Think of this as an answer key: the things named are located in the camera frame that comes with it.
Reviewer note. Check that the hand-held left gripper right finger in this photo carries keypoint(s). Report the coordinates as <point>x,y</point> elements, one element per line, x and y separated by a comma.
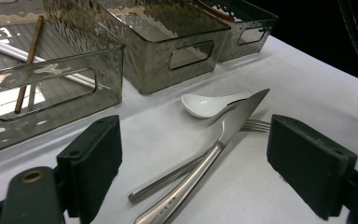
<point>310,165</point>

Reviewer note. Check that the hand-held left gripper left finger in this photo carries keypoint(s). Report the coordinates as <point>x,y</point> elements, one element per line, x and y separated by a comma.
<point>93,161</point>

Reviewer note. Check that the smoked transparent plastic bin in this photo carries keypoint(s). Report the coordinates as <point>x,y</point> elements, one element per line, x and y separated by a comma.
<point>149,74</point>
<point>74,109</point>
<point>230,49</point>

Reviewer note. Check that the steel fork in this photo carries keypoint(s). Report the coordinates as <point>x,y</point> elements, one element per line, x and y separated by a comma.
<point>155,185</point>

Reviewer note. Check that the steel table knife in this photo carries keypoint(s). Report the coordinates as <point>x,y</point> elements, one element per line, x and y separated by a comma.
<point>230,124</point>

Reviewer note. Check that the white ceramic spoon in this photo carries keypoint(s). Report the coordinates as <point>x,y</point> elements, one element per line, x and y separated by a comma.
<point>202,107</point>

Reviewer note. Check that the brown wooden chopstick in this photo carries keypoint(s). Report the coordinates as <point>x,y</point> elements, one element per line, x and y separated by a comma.
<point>31,56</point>

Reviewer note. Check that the white chopstick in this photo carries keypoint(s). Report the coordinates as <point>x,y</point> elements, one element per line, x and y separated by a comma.
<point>0,50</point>
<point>0,44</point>

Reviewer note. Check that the white table cover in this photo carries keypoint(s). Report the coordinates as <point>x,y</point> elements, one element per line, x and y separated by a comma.
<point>307,90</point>

